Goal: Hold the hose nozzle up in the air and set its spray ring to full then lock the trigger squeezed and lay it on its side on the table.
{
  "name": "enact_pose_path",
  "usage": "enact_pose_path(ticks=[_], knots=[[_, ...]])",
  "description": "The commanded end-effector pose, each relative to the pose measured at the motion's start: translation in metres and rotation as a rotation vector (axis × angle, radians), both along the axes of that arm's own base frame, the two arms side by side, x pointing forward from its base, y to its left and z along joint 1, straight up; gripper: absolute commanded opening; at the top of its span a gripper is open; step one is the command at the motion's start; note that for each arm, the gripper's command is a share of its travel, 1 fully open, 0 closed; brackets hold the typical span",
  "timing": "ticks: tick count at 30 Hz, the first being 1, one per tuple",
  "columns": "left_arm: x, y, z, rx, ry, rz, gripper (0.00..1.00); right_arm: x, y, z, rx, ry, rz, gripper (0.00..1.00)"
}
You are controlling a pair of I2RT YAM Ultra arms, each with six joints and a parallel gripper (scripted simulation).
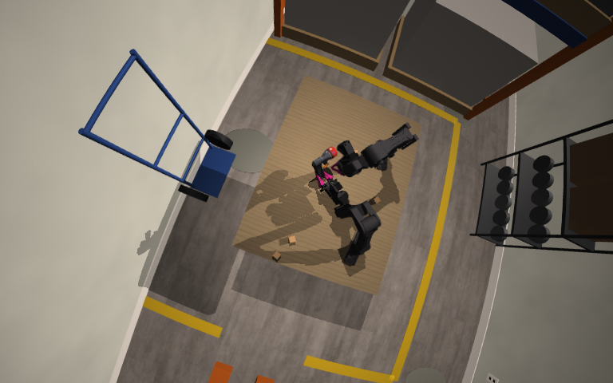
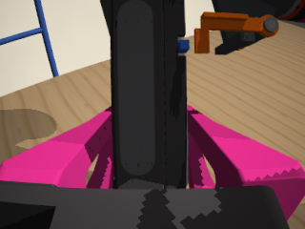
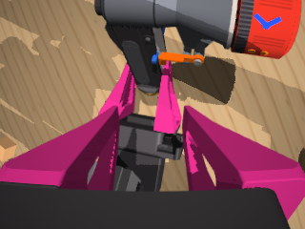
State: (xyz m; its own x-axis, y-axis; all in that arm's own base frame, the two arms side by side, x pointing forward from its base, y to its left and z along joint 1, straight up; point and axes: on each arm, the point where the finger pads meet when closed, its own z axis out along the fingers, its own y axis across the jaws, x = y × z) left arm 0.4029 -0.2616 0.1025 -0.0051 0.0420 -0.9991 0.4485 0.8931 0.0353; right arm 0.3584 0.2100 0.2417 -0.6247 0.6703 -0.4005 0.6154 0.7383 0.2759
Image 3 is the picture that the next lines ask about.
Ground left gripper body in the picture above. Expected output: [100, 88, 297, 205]
[118, 113, 184, 160]

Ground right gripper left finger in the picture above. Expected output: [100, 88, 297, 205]
[0, 106, 120, 191]

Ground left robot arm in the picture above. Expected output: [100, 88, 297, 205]
[113, 148, 166, 191]

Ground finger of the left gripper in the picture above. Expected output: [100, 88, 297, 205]
[98, 63, 136, 120]
[153, 61, 181, 134]

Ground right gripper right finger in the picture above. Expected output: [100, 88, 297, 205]
[182, 105, 305, 220]

